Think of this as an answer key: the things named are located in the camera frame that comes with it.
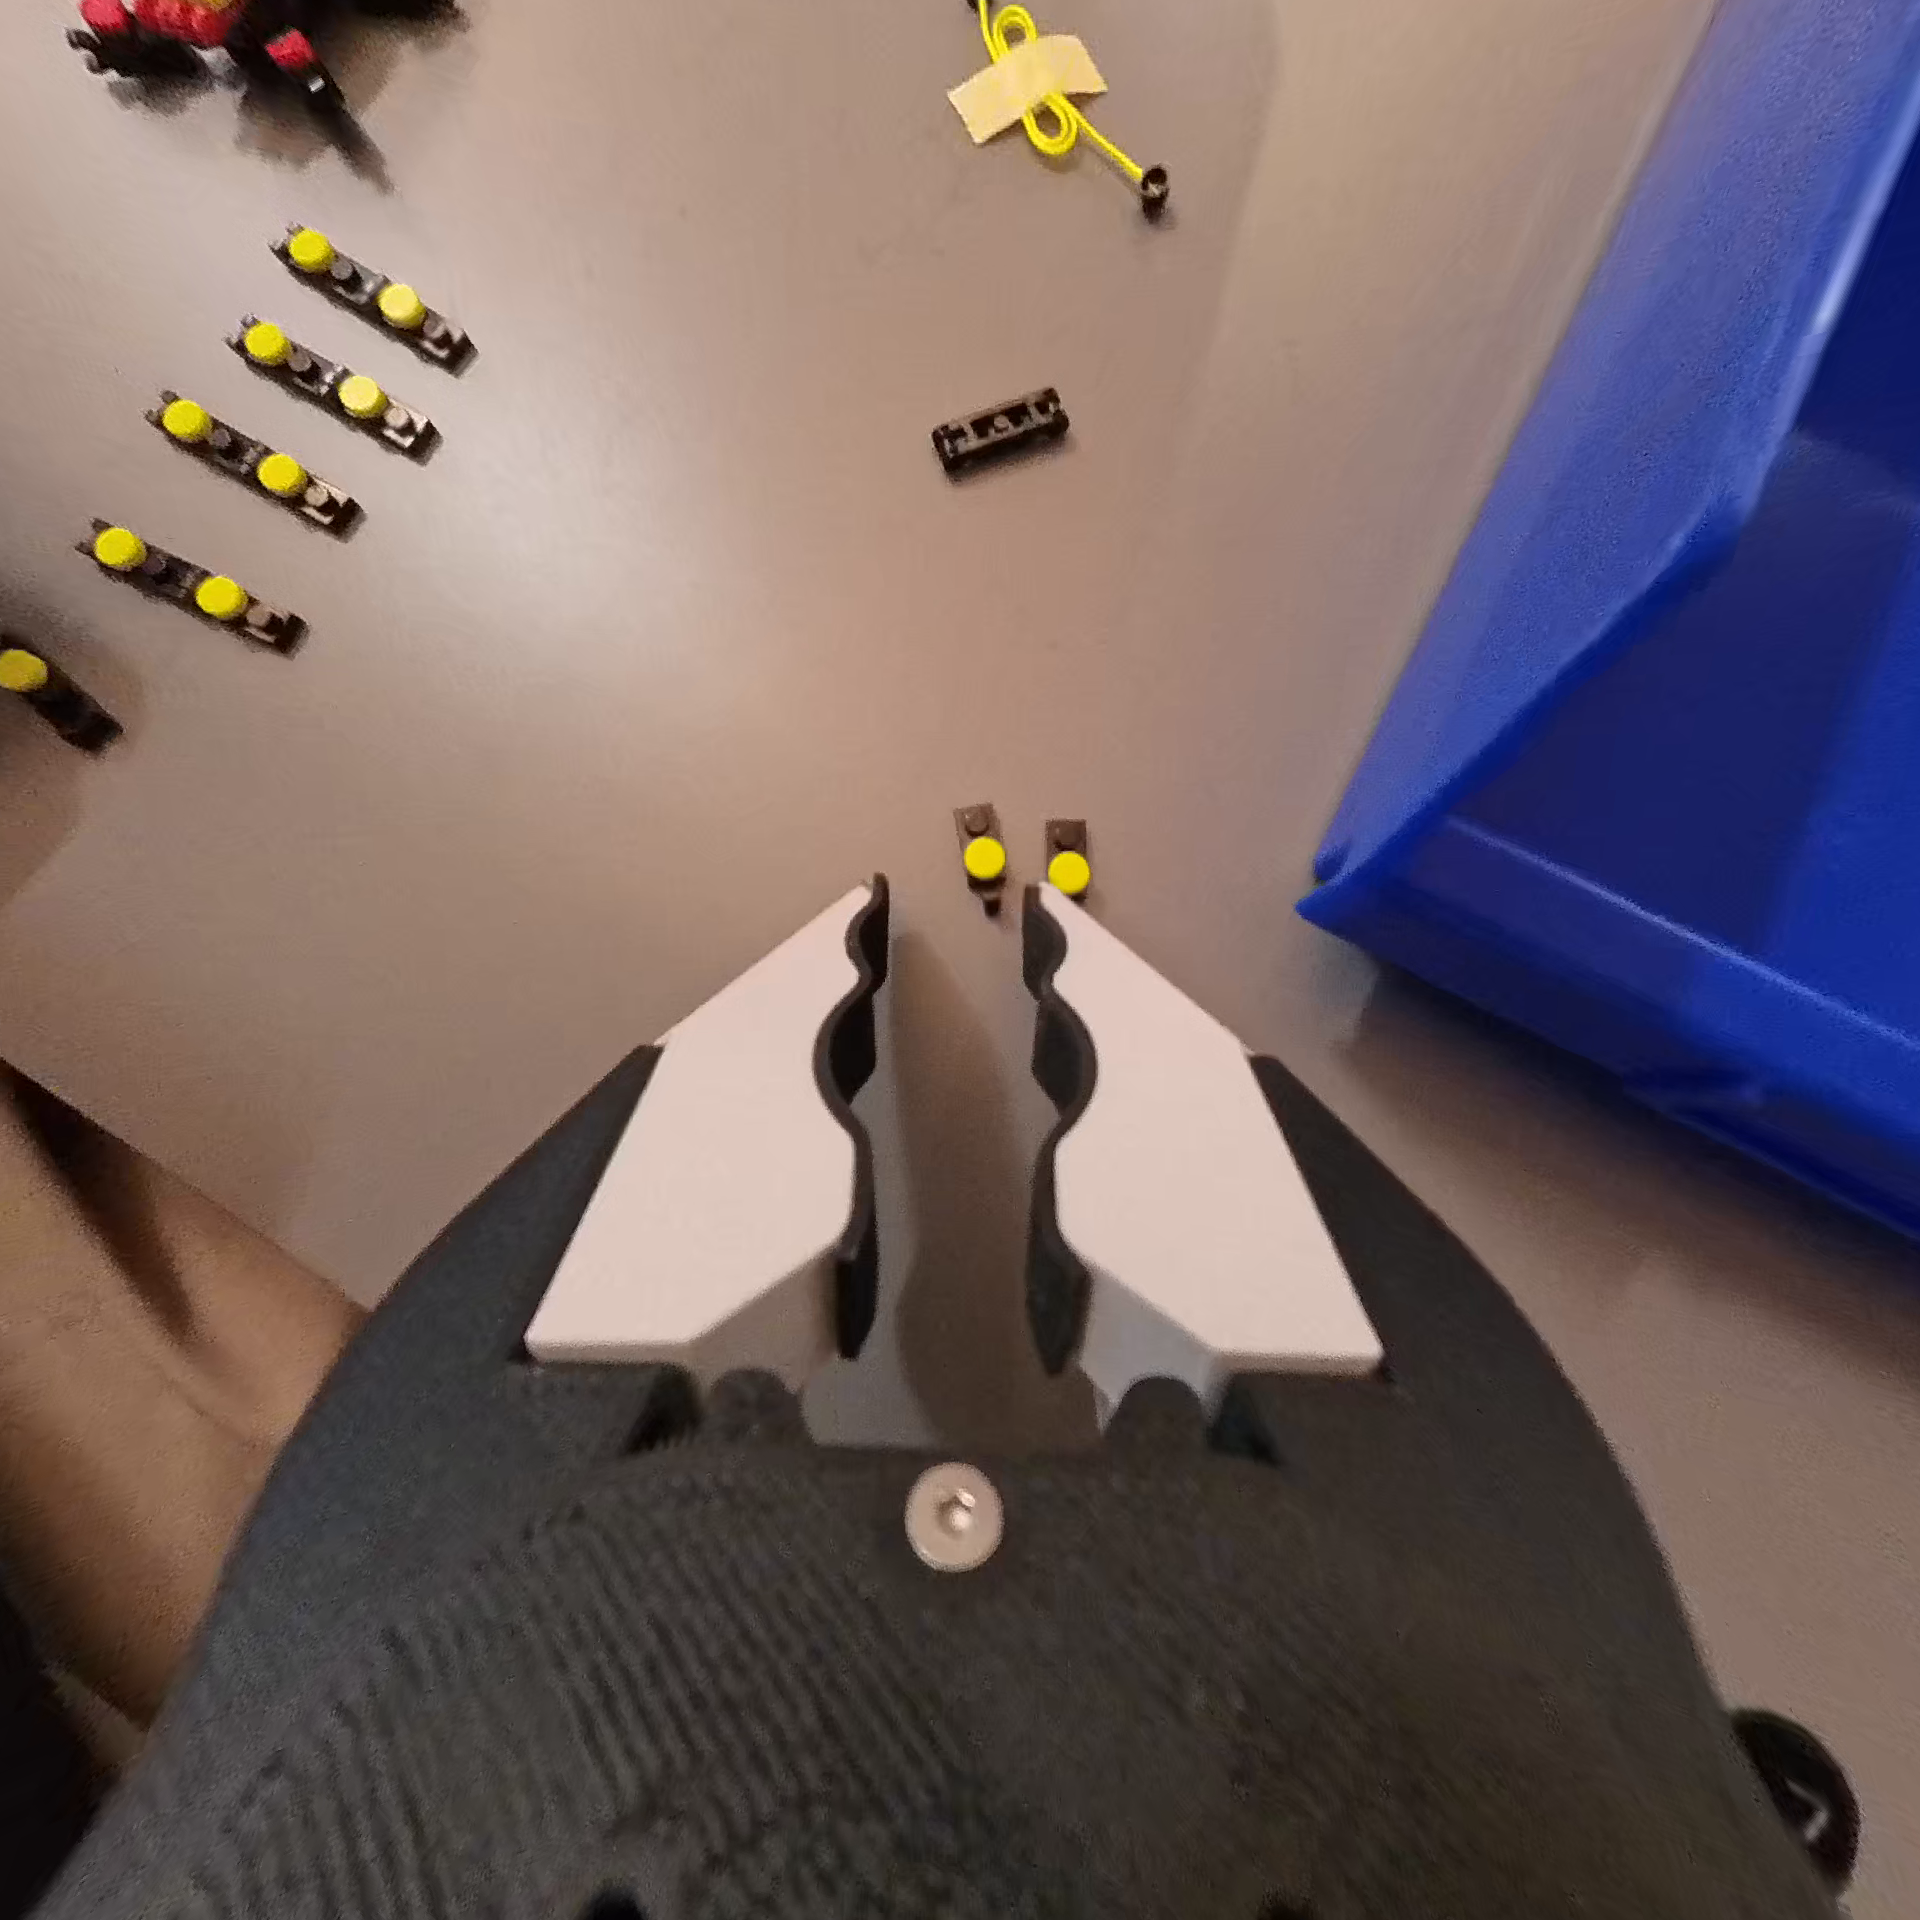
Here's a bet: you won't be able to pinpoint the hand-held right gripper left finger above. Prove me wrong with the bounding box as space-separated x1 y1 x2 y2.
522 878 894 1374

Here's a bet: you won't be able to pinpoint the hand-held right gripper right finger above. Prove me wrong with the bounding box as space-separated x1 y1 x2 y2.
1024 881 1385 1385

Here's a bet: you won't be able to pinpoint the black lego strip yellow tiles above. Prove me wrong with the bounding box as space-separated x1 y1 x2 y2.
144 390 364 538
0 635 126 753
76 516 309 656
269 222 480 376

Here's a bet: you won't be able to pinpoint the yellow black lego model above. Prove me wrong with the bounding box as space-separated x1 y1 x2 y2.
65 0 452 113

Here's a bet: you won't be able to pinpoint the blue plastic bin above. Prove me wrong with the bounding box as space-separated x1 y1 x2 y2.
1293 0 1920 1243

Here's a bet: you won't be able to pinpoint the masking tape piece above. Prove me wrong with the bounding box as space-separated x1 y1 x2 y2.
945 31 1109 147

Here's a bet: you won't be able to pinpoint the yellow lego string black ends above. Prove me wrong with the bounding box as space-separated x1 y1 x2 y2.
971 0 1176 223

